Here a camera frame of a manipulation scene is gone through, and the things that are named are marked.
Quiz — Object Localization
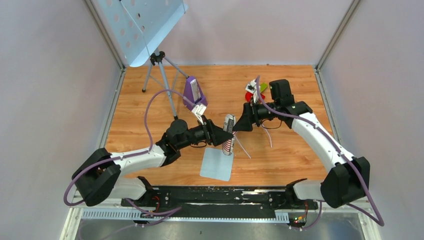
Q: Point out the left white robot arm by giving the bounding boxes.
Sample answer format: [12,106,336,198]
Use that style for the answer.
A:
[71,119,234,207]

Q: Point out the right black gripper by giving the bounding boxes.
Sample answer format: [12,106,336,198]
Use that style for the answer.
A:
[232,97,280,132]

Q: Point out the green block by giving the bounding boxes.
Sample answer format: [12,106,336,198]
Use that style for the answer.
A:
[259,83,268,94]

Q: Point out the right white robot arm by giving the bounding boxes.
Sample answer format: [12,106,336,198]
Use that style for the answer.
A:
[233,79,370,209]

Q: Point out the red horseshoe magnet toy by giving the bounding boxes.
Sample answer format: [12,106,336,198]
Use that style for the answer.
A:
[244,92,266,103]

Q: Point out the flag print glasses case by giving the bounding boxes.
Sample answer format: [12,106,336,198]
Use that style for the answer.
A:
[220,113,237,156]

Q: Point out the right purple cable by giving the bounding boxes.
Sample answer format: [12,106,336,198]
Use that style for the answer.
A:
[255,75,385,227]

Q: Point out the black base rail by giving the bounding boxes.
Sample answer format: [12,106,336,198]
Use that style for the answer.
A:
[133,185,319,220]

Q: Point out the purple cable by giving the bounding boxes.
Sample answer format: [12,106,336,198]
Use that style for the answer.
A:
[62,89,200,208]
[255,75,385,227]

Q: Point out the light blue cleaning cloth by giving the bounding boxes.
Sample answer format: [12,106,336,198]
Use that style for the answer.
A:
[199,147,234,182]

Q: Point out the white frame sunglasses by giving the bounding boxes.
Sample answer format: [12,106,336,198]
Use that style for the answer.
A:
[234,124,273,159]

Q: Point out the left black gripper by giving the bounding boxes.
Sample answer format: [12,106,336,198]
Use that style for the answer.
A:
[176,115,233,150]

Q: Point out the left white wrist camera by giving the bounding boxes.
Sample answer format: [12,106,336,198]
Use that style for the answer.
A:
[191,102,207,125]

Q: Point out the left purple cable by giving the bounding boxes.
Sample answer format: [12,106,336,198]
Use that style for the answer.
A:
[62,89,200,208]

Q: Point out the blue perforated music stand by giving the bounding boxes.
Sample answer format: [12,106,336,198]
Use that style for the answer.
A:
[97,0,190,120]

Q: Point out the purple metronome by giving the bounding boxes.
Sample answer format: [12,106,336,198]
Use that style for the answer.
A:
[183,76,208,111]

